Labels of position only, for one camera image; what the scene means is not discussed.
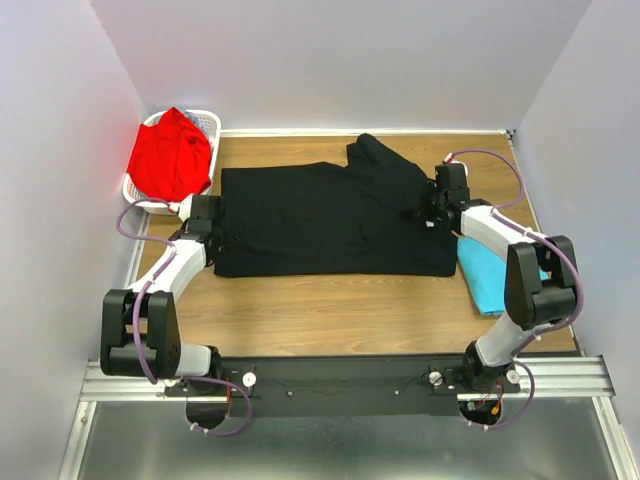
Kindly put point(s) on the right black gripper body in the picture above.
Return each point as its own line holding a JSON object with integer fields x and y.
{"x": 431, "y": 203}

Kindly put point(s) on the black t shirt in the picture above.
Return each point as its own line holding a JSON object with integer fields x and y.
{"x": 366, "y": 217}

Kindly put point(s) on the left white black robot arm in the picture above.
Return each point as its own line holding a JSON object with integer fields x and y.
{"x": 139, "y": 326}

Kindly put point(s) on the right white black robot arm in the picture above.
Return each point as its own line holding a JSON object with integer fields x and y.
{"x": 542, "y": 290}

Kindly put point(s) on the red t shirt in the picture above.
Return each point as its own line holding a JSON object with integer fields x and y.
{"x": 171, "y": 159}

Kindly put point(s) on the folded turquoise t shirt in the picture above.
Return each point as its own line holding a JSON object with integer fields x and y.
{"x": 485, "y": 274}

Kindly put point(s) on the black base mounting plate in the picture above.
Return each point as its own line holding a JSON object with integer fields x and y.
{"x": 332, "y": 386}

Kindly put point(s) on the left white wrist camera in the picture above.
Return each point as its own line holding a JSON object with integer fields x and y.
{"x": 182, "y": 209}

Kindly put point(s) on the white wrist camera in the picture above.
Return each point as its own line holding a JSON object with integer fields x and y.
{"x": 451, "y": 159}
{"x": 182, "y": 209}

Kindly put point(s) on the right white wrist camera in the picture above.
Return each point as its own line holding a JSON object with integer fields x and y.
{"x": 451, "y": 159}

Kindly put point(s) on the aluminium extrusion rail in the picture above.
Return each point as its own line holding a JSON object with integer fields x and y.
{"x": 552, "y": 377}

